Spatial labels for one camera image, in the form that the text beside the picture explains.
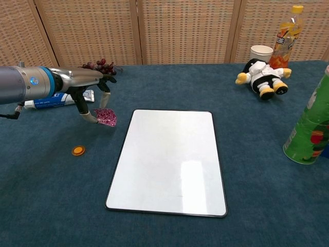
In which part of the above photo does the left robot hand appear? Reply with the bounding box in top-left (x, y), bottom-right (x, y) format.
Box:
top-left (54, 66), bottom-right (118, 125)

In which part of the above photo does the orange juice bottle yellow cap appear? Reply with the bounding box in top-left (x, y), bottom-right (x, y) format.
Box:
top-left (268, 5), bottom-right (305, 70)

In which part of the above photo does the dark red grape bunch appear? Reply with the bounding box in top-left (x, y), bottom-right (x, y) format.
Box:
top-left (81, 58), bottom-right (124, 76)

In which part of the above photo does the white paper cup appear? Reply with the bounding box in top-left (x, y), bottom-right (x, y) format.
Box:
top-left (250, 45), bottom-right (274, 65)

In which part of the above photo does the pink patterned packet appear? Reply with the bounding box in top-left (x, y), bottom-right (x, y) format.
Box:
top-left (93, 108), bottom-right (119, 128)

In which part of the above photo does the green chips can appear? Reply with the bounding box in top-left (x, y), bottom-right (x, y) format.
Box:
top-left (282, 64), bottom-right (329, 166)

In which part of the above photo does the teal table cloth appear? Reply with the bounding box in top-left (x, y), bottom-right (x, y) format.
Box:
top-left (0, 59), bottom-right (329, 247)

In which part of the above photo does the woven folding screen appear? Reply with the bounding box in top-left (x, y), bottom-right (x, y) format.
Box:
top-left (0, 0), bottom-right (329, 70)

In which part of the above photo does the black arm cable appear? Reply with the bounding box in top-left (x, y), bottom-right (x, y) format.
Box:
top-left (0, 101), bottom-right (26, 120)

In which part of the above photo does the white board black rim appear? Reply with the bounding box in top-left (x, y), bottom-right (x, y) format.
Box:
top-left (104, 109), bottom-right (228, 219)

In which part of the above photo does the blue white toothpaste tube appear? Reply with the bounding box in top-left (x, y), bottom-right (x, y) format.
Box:
top-left (24, 89), bottom-right (96, 111)

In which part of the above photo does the small orange round cap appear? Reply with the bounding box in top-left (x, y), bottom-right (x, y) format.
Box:
top-left (71, 145), bottom-right (86, 157)

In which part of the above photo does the black white plush penguin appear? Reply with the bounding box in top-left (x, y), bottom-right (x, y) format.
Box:
top-left (235, 58), bottom-right (293, 101)

